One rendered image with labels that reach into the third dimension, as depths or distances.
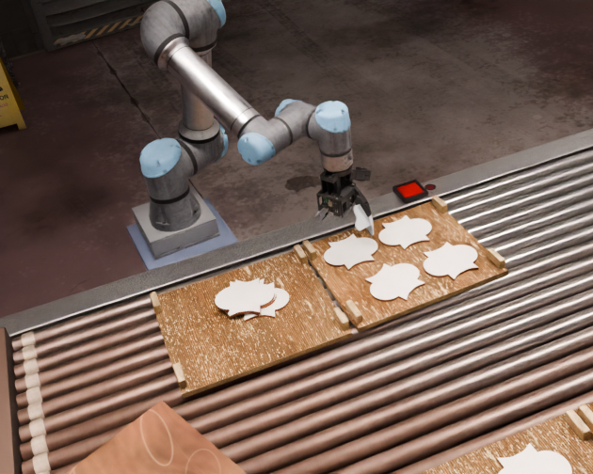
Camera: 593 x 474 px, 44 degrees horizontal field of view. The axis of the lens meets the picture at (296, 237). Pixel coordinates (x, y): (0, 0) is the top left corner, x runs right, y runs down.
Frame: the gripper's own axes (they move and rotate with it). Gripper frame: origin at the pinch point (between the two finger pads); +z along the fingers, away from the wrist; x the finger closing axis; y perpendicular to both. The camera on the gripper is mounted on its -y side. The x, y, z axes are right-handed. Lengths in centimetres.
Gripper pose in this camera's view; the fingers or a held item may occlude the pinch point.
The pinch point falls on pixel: (348, 226)
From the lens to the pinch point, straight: 188.4
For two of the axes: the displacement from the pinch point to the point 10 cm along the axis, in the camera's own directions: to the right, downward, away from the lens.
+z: 1.2, 7.8, 6.1
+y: -5.6, 5.6, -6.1
